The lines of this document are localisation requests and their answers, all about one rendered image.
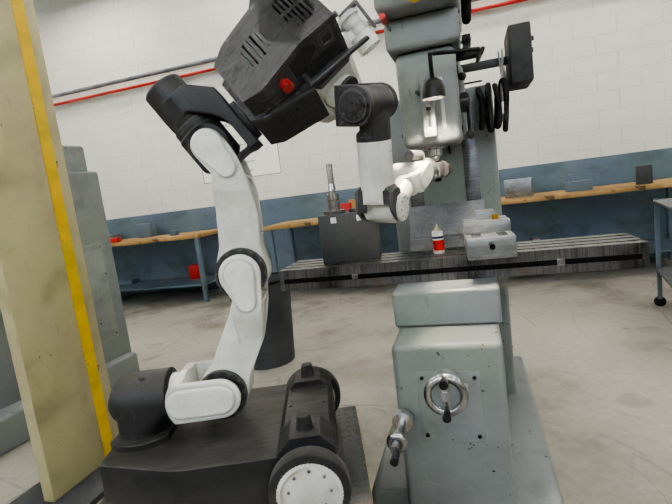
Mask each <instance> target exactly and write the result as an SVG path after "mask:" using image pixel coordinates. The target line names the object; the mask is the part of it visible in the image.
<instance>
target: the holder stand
mask: <svg viewBox="0 0 672 504"><path fill-rule="evenodd" d="M348 210H349V211H347V212H346V209H340V210H336V211H324V212H323V213H324V214H323V215H321V216H318V224H319V232H320V239H321V247H322V255H323V262H324V264H332V263H341V262H351V261H361V260H371V259H379V258H380V256H381V253H382V252H381V244H380V235H379V226H378V222H373V221H366V220H361V219H360V217H359V216H358V214H357V213H356V207H355V208H349V209H348Z"/></svg>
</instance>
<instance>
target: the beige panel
mask: <svg viewBox="0 0 672 504"><path fill-rule="evenodd" d="M0 308H1V312H2V317H3V321H4V325H5V330H6V334H7V339H8V343H9V347H10V352H11V356H12V361H13V365H14V369H15V374H16V378H17V383H18V387H19V391H20V396H21V400H22V405H23V409H24V413H25V418H26V422H27V426H28V431H29V435H30V440H31V444H32V448H33V453H34V457H35V462H36V466H37V470H38V475H39V479H40V482H38V483H37V484H35V485H34V486H33V487H31V488H30V489H29V490H27V491H26V492H24V493H23V494H22V495H20V496H19V497H17V498H16V499H15V500H13V501H12V502H10V503H9V504H97V503H98V502H99V501H100V500H101V499H102V498H103V497H105V495H104V490H103V485H102V480H101V475H100V470H99V465H100V463H101V462H102V461H103V460H104V458H105V457H106V456H107V455H108V453H109V452H110V451H111V450H112V449H111V444H110V442H111V441H112V440H113V439H114V438H115V436H116V435H117V434H118V433H119V430H118V425H117V422H116V421H115V420H114V419H113V418H112V416H111V415H110V413H109V411H108V400H109V396H110V392H111V388H110V383H109V378H108V373H107V368H106V363H105V358H104V353H103V348H102V343H101V338H100V333H99V328H98V323H97V318H96V313H95V308H94V303H93V298H92V293H91V288H90V283H89V278H88V273H87V268H86V263H85V258H84V253H83V248H82V243H81V238H80V233H79V228H78V223H77V218H76V213H75V208H74V203H73V198H72V193H71V188H70V183H69V178H68V173H67V168H66V163H65V158H64V153H63V148H62V143H61V138H60V133H59V128H58V123H57V118H56V113H55V109H54V104H53V99H52V94H51V89H50V84H49V79H48V74H47V69H46V64H45V59H44V54H43V49H42V44H41V39H40V34H39V29H38V24H37V19H36V14H35V9H34V4H33V0H0Z"/></svg>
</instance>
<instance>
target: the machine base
mask: <svg viewBox="0 0 672 504"><path fill-rule="evenodd" d="M513 357H514V370H515V382H516V393H515V394H507V399H508V411H509V423H510V435H511V447H512V459H513V471H514V483H515V495H516V504H564V503H563V499H562V496H561V492H560V489H559V485H558V482H557V478H556V475H555V471H554V468H553V464H552V461H551V457H550V454H549V450H548V447H547V443H546V440H545V436H544V433H543V429H542V426H541V422H540V419H539V415H538V412H537V408H536V405H535V401H534V398H533V394H532V391H531V387H530V384H529V380H528V377H527V373H526V370H525V367H524V363H523V360H522V358H521V357H520V356H513ZM391 457H392V453H391V451H390V449H389V448H388V446H387V442H386V446H385V449H384V452H383V455H382V459H381V462H380V465H379V468H378V472H377V475H376V478H375V481H374V485H373V488H372V497H373V503H374V504H409V497H408V489H407V480H406V471H405V463H404V454H403V452H401V453H400V457H399V462H398V465H397V466H396V467H394V466H392V465H391V464H390V460H391Z"/></svg>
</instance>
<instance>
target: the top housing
mask: <svg viewBox="0 0 672 504"><path fill-rule="evenodd" d="M373 1H374V9H375V11H376V13H377V14H378V16H379V14H380V13H384V14H385V15H386V17H387V18H388V21H392V20H397V19H401V18H405V17H410V16H414V15H418V14H423V13H427V12H431V11H436V10H440V9H444V8H449V7H456V8H457V9H458V10H459V13H458V14H459V22H460V25H459V26H460V34H461V32H462V21H461V1H460V0H420V1H418V2H415V3H412V2H409V1H408V0H373Z"/></svg>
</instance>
